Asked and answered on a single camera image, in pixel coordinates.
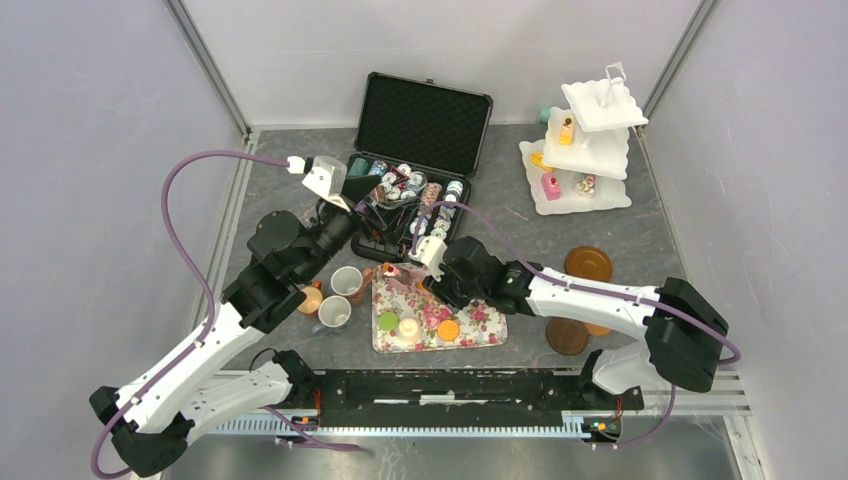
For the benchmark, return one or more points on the dark brown wooden coaster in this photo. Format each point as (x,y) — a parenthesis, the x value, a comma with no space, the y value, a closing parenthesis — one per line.
(566,336)

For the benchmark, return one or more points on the white three-tier cake stand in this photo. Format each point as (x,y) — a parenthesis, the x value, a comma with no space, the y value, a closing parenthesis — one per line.
(605,114)

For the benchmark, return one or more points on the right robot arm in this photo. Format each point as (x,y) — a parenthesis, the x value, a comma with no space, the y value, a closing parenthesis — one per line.
(677,336)

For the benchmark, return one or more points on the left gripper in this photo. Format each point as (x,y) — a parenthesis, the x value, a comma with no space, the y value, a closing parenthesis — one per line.
(390,223)

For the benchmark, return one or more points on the floral serving tray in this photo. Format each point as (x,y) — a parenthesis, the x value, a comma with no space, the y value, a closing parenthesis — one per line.
(480,325)

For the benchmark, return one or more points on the medium brown wooden coaster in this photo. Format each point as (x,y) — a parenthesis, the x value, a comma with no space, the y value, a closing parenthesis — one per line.
(590,263)

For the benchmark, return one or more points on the sprinkled strawberry cake slice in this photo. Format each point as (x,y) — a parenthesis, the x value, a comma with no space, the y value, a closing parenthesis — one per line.
(586,187)

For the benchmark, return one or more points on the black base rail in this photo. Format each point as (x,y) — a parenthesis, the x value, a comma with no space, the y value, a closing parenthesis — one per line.
(474,398)

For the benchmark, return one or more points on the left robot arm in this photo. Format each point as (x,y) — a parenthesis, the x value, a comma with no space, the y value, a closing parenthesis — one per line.
(152,420)

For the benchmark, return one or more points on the light orange wooden coaster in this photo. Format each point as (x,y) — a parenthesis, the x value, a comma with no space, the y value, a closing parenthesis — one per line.
(596,330)

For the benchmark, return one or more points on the pink strawberry cake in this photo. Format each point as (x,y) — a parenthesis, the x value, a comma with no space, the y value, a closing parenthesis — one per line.
(550,186)

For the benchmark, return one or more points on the orange mug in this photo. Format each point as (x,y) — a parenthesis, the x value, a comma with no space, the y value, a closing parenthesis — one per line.
(314,297)

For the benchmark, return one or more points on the chocolate cake slice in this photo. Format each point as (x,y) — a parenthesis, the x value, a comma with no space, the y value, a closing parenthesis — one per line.
(392,274)

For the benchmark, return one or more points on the green round macaron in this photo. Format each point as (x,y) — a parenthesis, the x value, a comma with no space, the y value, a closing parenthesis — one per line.
(388,321)

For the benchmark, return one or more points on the yellow kiwi cake slice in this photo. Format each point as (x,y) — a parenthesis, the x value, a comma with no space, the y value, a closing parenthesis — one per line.
(537,159)

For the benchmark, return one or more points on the grey white mug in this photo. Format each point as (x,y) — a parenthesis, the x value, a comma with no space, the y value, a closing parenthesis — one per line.
(333,315)

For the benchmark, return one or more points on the yellow cake with green fruit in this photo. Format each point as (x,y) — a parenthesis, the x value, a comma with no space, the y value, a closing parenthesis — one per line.
(567,130)

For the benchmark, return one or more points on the yellow round biscuit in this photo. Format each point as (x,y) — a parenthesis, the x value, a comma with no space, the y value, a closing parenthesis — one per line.
(448,330)

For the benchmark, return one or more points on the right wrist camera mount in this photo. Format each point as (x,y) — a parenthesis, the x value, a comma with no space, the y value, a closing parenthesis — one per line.
(429,252)

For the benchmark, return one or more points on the cream round pudding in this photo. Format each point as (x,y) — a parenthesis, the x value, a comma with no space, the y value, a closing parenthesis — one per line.
(409,330)

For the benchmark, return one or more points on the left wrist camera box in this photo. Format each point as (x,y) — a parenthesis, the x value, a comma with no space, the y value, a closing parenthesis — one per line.
(326,179)

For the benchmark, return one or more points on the pink mug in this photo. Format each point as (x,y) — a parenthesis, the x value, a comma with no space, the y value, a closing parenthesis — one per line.
(351,282)

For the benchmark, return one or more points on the pink-handled metal tongs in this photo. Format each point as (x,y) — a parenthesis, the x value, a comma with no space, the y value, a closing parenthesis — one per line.
(415,279)

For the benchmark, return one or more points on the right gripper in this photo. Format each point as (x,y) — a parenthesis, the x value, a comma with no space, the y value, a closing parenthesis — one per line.
(441,289)

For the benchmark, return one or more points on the black poker chip case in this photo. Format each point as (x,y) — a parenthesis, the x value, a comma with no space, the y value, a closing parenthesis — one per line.
(425,141)

